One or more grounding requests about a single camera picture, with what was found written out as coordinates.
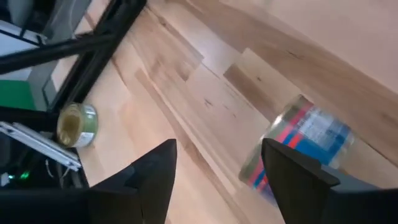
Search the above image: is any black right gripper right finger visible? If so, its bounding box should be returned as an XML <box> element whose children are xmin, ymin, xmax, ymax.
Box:
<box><xmin>261</xmin><ymin>138</ymin><xmax>340</xmax><ymax>224</ymax></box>

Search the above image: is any green can with gold lid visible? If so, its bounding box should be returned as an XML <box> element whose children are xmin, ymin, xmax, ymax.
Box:
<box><xmin>56</xmin><ymin>102</ymin><xmax>99</xmax><ymax>149</ymax></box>

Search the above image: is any silver metal bracket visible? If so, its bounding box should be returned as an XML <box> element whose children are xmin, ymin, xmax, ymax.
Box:
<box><xmin>0</xmin><ymin>121</ymin><xmax>82</xmax><ymax>172</ymax></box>

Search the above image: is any green flat panel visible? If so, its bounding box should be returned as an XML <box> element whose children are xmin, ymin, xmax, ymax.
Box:
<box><xmin>0</xmin><ymin>80</ymin><xmax>35</xmax><ymax>110</ymax></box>

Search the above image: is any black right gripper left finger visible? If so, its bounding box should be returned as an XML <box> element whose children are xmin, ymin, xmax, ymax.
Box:
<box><xmin>88</xmin><ymin>139</ymin><xmax>178</xmax><ymax>224</ymax></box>

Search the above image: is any black metal table frame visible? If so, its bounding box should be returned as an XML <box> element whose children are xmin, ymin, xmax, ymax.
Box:
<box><xmin>0</xmin><ymin>0</ymin><xmax>149</xmax><ymax>138</ymax></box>

